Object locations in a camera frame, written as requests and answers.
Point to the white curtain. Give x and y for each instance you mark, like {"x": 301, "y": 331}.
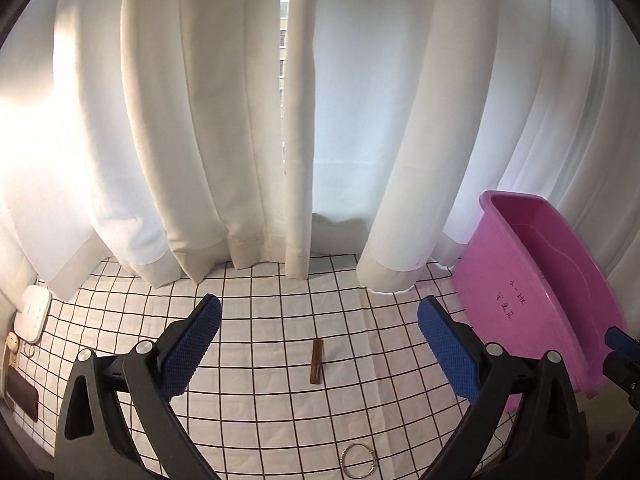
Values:
{"x": 174, "y": 135}

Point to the brown snap hair clip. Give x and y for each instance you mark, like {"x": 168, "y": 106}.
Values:
{"x": 315, "y": 373}

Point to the white grid tablecloth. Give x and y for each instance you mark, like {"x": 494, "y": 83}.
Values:
{"x": 384, "y": 408}

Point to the white flat device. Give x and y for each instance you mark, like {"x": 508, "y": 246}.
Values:
{"x": 31, "y": 316}

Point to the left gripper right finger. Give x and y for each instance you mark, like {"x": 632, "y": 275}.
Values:
{"x": 548, "y": 439}

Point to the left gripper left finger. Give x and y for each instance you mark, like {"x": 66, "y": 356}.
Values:
{"x": 93, "y": 440}

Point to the pink plastic bin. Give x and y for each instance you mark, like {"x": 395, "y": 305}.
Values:
{"x": 526, "y": 281}

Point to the small cream round gadget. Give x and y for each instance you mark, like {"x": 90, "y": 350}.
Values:
{"x": 13, "y": 344}

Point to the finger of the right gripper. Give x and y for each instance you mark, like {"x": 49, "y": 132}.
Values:
{"x": 621, "y": 365}

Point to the dark red phone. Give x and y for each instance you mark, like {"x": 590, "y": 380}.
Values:
{"x": 24, "y": 394}

